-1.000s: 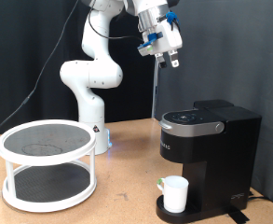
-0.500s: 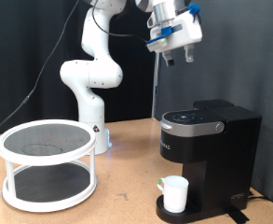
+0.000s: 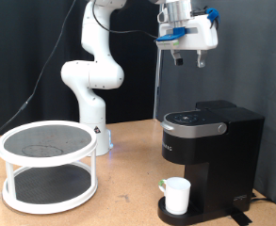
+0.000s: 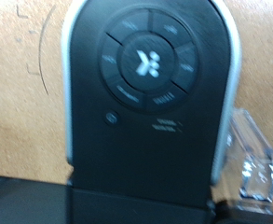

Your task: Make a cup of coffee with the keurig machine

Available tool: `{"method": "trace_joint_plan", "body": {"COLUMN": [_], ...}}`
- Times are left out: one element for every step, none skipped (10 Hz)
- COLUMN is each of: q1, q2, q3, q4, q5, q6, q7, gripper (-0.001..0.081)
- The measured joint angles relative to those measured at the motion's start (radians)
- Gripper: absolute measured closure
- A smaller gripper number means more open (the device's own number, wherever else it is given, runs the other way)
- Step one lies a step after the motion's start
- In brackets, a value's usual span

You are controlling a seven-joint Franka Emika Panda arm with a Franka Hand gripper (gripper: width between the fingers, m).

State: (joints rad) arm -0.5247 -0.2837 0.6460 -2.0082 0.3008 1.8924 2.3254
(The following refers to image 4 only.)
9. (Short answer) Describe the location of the black Keurig coffee machine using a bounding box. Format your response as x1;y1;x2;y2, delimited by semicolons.
0;0;273;224

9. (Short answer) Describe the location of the clear water tank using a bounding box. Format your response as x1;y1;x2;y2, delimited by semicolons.
224;106;273;217

